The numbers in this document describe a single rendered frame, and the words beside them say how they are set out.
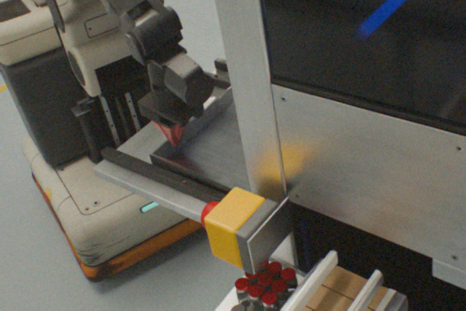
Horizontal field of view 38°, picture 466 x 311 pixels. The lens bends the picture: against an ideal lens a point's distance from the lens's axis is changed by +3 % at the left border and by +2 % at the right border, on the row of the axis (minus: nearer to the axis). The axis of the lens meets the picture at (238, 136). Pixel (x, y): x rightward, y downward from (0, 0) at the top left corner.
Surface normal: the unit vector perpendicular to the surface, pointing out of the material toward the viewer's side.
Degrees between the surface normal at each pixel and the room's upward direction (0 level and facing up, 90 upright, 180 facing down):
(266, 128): 90
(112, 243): 90
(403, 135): 90
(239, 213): 0
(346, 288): 0
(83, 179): 0
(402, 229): 90
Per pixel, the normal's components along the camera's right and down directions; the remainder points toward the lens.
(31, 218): -0.15, -0.78
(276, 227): 0.79, 0.27
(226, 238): -0.60, 0.56
